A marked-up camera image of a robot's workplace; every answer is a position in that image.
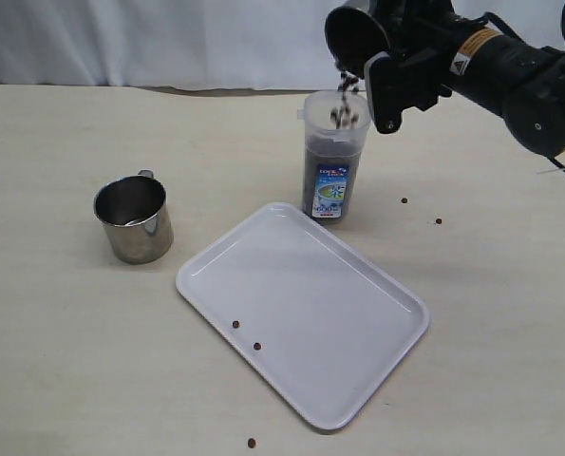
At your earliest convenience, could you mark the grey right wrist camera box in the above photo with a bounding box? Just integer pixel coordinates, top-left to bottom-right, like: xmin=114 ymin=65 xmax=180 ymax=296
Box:
xmin=364 ymin=51 xmax=405 ymax=135

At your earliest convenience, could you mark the steel mug with pellets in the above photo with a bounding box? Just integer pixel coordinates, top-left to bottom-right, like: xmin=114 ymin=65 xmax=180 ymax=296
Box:
xmin=324 ymin=0 xmax=395 ymax=79

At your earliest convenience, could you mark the white curtain backdrop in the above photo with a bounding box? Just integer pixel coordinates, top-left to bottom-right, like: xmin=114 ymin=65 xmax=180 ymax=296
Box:
xmin=0 ymin=0 xmax=565 ymax=93

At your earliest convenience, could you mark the white rectangular plastic tray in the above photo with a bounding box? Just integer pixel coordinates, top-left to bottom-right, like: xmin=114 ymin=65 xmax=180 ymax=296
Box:
xmin=176 ymin=202 xmax=430 ymax=431

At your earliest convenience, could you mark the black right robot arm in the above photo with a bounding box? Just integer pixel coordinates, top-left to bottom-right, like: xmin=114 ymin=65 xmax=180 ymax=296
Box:
xmin=364 ymin=1 xmax=565 ymax=159

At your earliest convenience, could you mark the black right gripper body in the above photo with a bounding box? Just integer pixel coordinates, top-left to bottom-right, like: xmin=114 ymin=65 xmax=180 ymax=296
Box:
xmin=380 ymin=1 xmax=455 ymax=111

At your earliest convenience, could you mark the clear plastic container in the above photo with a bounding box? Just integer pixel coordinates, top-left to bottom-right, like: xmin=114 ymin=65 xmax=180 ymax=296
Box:
xmin=302 ymin=90 xmax=371 ymax=224

